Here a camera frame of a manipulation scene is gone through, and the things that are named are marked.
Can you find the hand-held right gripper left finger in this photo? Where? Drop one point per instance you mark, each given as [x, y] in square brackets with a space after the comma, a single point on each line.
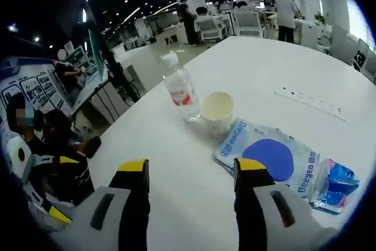
[135, 204]

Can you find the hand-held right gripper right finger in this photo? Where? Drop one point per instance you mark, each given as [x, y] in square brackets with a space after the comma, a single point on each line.
[249, 204]

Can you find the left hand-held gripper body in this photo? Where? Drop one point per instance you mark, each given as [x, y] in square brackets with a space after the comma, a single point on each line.
[20, 154]

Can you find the packet with blue round pad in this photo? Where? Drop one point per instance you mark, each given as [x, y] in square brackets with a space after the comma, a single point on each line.
[273, 154]

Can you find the small blue plastic packet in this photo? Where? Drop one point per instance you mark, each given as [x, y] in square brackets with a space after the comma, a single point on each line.
[337, 180]

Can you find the white paper cup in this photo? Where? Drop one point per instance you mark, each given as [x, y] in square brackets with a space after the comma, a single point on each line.
[217, 115]

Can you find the clear plastic bottle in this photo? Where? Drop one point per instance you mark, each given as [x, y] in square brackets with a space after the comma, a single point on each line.
[180, 89]

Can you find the blue white display board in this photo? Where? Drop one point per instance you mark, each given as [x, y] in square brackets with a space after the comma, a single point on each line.
[38, 86]

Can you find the white table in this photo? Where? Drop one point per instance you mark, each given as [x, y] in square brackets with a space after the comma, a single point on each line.
[182, 151]

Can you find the black tripod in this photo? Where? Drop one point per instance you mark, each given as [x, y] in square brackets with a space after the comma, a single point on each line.
[116, 68]

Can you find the white office chair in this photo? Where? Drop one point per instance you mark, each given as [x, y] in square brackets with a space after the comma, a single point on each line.
[213, 29]
[249, 24]

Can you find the potted green plant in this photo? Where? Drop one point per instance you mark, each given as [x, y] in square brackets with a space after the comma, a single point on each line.
[320, 18]

